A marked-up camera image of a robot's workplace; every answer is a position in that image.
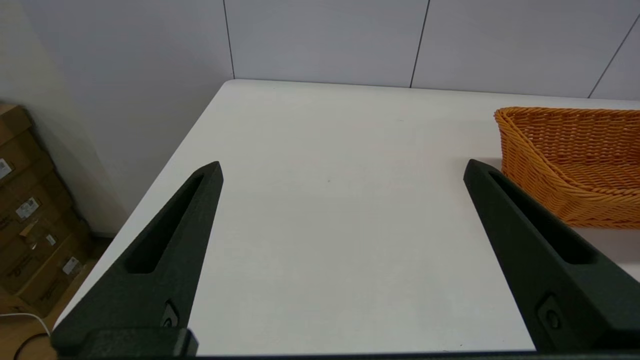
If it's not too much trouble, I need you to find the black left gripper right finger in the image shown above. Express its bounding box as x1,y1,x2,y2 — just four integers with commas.
463,159,640,353

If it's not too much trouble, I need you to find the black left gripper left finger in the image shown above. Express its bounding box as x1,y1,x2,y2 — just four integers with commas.
50,161,224,358

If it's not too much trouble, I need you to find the orange wicker basket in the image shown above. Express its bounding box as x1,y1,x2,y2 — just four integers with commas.
494,106,640,230

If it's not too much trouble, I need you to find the brown cardboard box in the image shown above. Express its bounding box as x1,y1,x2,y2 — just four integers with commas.
0,215,97,317
0,103,53,201
0,170,76,256

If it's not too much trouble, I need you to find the thin white floor cable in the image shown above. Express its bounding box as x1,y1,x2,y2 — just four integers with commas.
0,312,51,337

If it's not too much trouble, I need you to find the thin black floor cable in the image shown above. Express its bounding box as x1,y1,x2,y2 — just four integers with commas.
12,332,51,360

